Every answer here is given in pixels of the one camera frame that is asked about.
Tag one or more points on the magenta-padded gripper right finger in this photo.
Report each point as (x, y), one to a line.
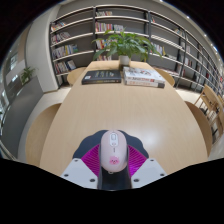
(148, 170)

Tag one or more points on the pink computer mouse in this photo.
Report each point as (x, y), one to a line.
(114, 151)

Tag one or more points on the white printed-cover book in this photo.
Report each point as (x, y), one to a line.
(141, 74)

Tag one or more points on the recessed ceiling lights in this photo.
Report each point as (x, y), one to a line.
(215, 49)

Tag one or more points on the white book with dark spine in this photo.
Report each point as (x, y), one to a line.
(143, 83)

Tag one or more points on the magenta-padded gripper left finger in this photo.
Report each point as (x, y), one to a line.
(78, 170)

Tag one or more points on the dark sheep-print mouse pad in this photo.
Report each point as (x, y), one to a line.
(87, 143)

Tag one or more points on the small green plant on ledge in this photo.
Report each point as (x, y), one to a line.
(27, 75)

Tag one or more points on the wooden round-back chair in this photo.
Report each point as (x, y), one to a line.
(40, 136)
(201, 130)
(76, 76)
(166, 77)

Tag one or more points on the green potted plant white pot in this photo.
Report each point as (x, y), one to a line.
(125, 45)

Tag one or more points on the grey bookshelf unit with books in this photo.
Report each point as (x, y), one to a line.
(80, 26)

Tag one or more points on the black hardcover book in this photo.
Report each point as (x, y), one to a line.
(101, 76)

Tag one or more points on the background wooden tables and chairs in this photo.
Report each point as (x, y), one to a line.
(211, 103)

